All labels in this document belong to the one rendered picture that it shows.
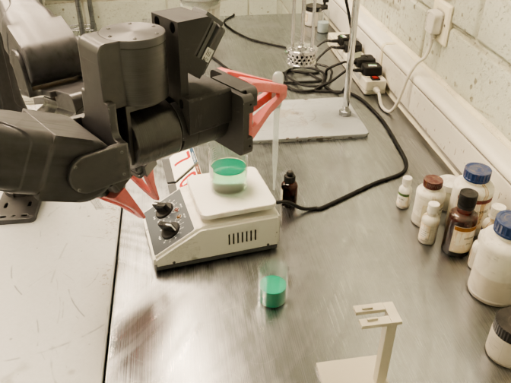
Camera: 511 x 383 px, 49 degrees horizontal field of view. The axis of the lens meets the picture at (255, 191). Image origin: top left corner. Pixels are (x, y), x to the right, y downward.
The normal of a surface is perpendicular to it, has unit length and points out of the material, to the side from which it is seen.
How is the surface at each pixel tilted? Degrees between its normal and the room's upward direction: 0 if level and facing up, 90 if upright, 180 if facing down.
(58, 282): 0
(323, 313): 0
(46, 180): 90
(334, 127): 0
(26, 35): 25
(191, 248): 90
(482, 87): 90
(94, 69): 89
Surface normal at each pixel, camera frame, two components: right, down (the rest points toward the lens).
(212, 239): 0.30, 0.52
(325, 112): 0.00, -0.84
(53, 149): 0.65, 0.42
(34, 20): 0.27, -0.58
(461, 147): -0.99, 0.07
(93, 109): -0.76, 0.33
